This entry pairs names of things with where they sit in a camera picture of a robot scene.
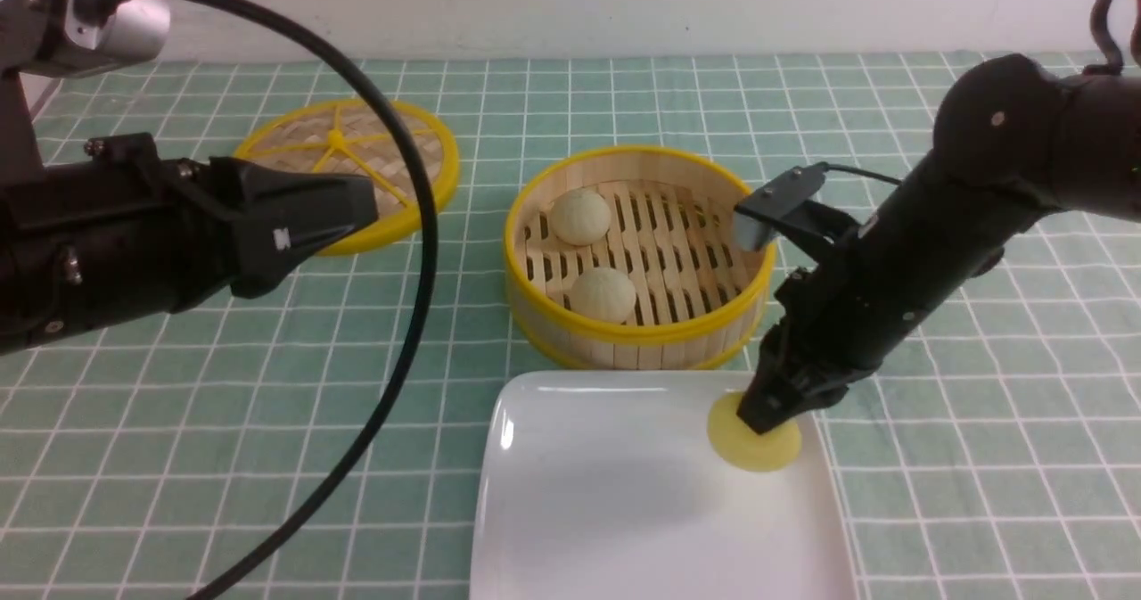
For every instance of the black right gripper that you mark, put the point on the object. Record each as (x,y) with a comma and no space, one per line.
(834,331)

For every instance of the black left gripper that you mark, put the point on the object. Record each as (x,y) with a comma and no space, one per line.
(126,234)

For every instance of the yellow steamed bun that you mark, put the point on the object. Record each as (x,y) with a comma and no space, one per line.
(741,447)

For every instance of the white steamed bun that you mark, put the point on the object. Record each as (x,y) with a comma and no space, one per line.
(603,294)
(580,217)

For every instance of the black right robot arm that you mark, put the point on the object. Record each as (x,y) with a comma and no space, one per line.
(1011,144)

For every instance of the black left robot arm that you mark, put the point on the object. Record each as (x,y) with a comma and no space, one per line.
(13,101)

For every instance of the white square plate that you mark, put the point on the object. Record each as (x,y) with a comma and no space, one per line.
(604,485)

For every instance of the yellow rimmed bamboo steamer lid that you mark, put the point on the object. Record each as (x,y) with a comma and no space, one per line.
(344,136)

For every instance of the yellow rimmed bamboo steamer basket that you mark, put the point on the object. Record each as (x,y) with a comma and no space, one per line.
(700,298)

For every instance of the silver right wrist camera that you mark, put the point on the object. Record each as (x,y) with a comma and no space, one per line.
(785,207)

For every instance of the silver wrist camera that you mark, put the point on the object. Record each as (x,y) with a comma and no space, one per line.
(785,207)
(73,39)

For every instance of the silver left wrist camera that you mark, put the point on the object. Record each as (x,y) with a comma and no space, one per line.
(73,39)

